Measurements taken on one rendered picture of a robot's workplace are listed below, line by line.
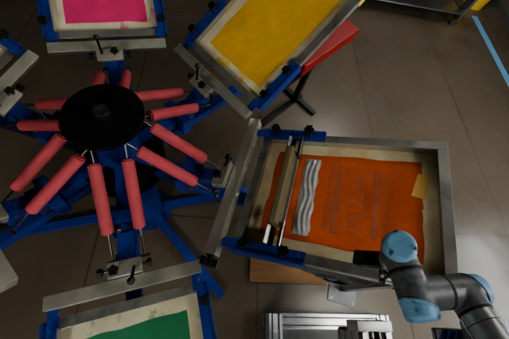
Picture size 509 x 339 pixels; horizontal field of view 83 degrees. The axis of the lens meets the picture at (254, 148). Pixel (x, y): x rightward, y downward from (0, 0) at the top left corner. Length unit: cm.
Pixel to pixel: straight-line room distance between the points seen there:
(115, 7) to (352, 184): 154
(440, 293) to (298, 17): 136
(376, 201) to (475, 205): 240
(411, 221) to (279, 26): 114
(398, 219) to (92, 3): 182
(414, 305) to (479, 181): 307
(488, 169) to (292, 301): 257
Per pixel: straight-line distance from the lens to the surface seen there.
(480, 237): 349
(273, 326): 217
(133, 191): 128
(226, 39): 173
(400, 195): 129
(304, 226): 122
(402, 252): 79
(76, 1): 196
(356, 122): 326
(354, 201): 126
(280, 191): 119
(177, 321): 139
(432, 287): 81
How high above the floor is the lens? 234
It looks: 60 degrees down
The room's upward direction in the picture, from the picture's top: 20 degrees clockwise
